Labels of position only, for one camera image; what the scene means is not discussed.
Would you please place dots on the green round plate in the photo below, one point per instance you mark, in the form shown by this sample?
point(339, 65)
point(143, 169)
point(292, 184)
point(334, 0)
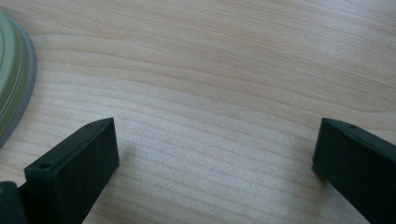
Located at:
point(12, 77)

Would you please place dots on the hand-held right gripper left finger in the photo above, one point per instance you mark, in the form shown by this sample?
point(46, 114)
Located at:
point(70, 174)

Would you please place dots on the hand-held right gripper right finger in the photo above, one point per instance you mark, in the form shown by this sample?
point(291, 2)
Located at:
point(358, 168)

